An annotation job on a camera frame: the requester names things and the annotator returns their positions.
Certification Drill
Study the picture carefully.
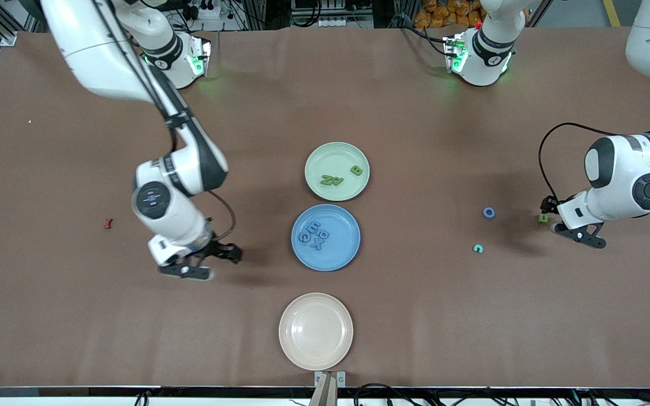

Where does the blue plate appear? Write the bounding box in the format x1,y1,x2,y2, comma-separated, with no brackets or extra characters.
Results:
291,204,361,272

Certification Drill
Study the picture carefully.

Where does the beige plate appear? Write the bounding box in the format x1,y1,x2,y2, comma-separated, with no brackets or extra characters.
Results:
278,292,354,372

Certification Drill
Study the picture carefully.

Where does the green plate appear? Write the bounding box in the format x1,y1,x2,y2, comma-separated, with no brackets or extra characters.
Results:
304,142,370,202

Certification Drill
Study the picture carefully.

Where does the brown paper table cover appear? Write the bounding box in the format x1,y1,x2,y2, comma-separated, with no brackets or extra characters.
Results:
0,25,650,390

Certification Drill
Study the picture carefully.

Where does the orange fruit pile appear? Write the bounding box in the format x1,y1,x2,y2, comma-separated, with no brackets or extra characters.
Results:
414,0,486,29

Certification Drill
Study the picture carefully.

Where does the white power strip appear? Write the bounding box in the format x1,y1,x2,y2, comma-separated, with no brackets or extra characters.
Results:
181,0,224,21
318,17,374,29

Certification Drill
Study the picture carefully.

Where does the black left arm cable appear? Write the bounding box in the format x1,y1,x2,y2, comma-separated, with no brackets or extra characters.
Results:
538,96,650,201

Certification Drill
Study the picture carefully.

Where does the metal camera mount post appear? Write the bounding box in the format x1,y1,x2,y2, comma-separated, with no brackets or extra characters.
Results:
308,370,346,406

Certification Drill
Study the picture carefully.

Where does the black base cable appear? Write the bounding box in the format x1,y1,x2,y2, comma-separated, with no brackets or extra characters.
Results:
398,23,451,57

